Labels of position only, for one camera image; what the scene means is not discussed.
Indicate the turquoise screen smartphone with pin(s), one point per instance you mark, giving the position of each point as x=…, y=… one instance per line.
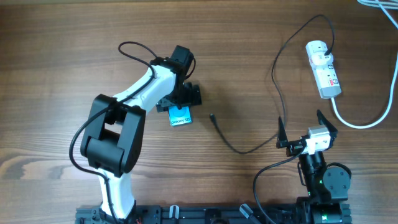
x=180, y=116

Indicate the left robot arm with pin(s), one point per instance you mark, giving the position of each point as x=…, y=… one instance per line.
x=113, y=134

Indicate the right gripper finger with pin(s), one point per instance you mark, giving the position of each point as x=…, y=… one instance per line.
x=323, y=121
x=282, y=140

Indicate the white charger plug adapter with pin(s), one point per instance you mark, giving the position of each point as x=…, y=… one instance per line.
x=319, y=60

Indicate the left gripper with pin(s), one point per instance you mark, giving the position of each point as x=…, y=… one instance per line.
x=193, y=97

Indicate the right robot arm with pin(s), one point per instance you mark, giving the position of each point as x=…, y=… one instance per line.
x=327, y=184

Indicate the white power strip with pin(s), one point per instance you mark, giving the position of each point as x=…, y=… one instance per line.
x=326, y=79

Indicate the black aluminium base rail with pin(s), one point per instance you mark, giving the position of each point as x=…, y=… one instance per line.
x=281, y=213

